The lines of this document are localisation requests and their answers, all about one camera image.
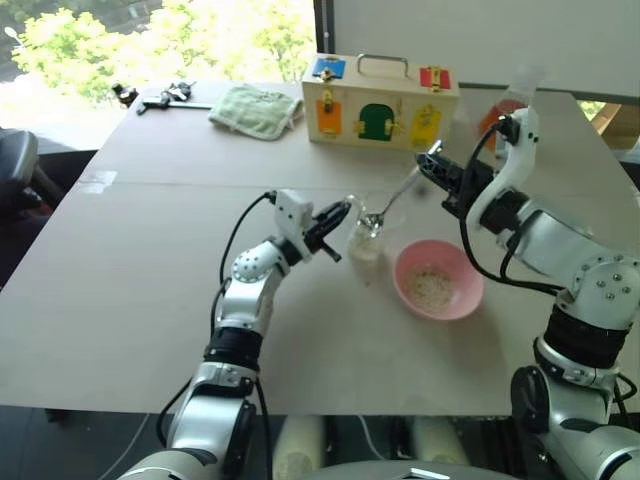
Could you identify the metal spoon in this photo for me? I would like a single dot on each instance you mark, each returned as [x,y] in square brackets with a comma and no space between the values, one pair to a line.
[395,200]

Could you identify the black tool on table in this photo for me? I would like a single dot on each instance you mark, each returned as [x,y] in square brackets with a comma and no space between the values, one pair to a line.
[172,95]

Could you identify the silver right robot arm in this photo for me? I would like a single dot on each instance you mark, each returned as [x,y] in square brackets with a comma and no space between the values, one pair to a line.
[590,280]

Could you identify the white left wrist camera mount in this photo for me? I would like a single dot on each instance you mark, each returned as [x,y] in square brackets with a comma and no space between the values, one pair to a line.
[294,209]

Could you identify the oatmeal in pink bowl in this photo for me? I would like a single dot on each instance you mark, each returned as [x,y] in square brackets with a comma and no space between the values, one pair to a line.
[429,286]

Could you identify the wooden furniture frame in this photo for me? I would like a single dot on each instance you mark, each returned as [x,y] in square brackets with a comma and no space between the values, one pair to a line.
[617,122]

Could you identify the white rounded robot leg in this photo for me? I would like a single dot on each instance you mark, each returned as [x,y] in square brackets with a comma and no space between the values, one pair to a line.
[440,442]
[297,447]

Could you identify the wooden lock latch box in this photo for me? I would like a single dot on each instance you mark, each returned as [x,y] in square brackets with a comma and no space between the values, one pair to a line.
[380,95]

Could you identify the pink plastic bowl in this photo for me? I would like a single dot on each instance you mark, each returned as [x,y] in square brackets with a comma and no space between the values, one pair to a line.
[450,305]

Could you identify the light green towel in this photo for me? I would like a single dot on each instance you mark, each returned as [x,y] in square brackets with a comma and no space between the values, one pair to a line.
[255,110]

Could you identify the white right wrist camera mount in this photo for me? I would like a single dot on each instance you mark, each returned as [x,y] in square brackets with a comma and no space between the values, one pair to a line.
[517,160]

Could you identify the white board panel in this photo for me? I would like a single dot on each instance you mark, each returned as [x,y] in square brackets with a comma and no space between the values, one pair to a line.
[475,35]

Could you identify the black chair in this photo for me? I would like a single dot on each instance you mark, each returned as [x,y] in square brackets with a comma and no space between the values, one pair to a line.
[17,160]

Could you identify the oatmeal in glass mug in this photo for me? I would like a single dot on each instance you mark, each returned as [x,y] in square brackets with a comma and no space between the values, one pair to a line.
[362,246]

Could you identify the clear bottle with orange liquid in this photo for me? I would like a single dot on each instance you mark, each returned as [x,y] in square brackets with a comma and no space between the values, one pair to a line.
[502,112]

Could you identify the clear glass mug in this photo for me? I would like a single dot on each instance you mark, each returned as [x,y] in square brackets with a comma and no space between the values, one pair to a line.
[367,240]

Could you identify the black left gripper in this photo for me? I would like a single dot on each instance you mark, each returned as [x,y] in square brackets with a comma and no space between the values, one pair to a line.
[316,241]

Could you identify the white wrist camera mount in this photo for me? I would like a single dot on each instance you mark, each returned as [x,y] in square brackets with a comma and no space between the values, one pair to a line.
[517,160]
[294,209]

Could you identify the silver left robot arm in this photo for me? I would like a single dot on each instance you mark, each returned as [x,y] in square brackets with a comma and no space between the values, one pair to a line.
[240,310]

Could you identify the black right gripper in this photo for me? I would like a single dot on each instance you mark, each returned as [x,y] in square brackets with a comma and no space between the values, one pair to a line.
[472,185]

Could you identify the clear tape strip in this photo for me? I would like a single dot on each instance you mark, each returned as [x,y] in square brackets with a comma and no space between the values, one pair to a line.
[97,177]

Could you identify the silver robot torso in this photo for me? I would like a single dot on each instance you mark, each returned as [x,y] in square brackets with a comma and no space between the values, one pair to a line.
[400,472]

